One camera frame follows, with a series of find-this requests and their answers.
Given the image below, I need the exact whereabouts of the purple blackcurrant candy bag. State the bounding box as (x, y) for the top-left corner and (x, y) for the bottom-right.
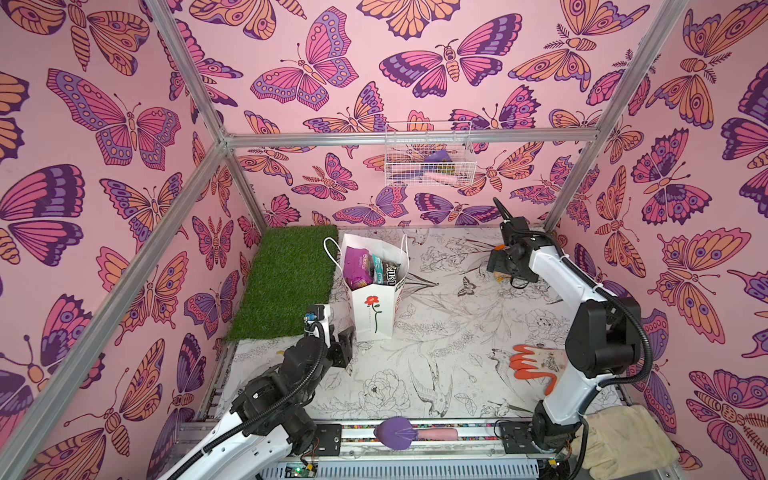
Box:
(343, 247), (374, 291)

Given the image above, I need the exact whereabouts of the teal mint candy bag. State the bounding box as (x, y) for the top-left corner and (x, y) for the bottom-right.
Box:
(372, 255), (387, 285)

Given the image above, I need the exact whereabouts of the brown chocolate candy packet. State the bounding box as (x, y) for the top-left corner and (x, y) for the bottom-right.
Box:
(383, 262), (399, 286)

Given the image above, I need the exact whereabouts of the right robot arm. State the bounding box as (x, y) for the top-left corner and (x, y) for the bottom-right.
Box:
(499, 220), (653, 450)

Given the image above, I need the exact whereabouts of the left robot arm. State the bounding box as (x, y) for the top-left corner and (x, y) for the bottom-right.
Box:
(162, 321), (355, 479)

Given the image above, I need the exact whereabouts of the white floral paper bag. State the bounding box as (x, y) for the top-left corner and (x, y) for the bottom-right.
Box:
(323, 234), (409, 342)

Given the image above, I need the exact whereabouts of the green artificial grass mat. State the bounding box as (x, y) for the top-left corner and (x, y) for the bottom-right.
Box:
(228, 225), (339, 342)

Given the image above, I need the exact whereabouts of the purple pink silicone spatula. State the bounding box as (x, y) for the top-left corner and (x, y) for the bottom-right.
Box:
(373, 416), (459, 451)

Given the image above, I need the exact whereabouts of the beige leather glove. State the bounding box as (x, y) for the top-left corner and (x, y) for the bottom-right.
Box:
(571, 405), (679, 479)

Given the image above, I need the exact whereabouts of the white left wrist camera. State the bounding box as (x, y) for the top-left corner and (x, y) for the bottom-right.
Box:
(304, 304), (332, 347)

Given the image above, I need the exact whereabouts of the clear wall basket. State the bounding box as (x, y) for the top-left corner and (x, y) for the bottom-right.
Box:
(382, 122), (477, 189)

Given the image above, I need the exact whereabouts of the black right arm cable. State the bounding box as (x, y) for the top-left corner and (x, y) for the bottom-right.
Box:
(493, 197), (654, 480)

